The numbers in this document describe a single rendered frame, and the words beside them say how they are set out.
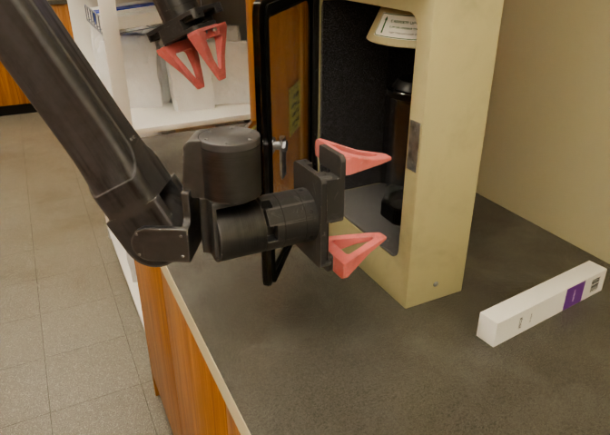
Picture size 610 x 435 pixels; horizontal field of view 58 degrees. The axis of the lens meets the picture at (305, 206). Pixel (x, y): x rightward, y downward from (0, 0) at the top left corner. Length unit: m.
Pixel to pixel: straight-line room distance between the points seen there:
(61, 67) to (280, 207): 0.23
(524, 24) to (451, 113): 0.47
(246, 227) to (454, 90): 0.36
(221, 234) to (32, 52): 0.22
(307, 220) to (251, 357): 0.29
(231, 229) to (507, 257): 0.64
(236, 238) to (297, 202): 0.07
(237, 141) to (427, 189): 0.36
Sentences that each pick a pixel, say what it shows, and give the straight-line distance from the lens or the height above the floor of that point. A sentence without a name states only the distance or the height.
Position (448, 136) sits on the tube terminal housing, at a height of 1.21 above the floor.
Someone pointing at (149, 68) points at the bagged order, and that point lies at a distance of 1.99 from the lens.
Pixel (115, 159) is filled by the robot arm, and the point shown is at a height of 1.27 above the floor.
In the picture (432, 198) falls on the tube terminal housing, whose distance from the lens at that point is 0.81.
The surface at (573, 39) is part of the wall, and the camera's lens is 1.13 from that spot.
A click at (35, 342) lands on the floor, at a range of 2.52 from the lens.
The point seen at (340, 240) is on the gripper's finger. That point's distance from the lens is 0.64.
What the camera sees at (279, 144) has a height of 1.20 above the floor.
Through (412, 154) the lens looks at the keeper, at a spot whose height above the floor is 1.19.
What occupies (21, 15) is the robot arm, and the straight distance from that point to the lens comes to 0.53.
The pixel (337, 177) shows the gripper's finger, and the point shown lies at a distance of 0.55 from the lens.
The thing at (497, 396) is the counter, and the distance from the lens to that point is 0.77.
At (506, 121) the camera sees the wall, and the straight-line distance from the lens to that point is 1.25.
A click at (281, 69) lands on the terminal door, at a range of 0.79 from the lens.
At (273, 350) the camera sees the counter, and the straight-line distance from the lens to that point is 0.79.
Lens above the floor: 1.45
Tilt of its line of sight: 26 degrees down
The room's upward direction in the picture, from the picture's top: straight up
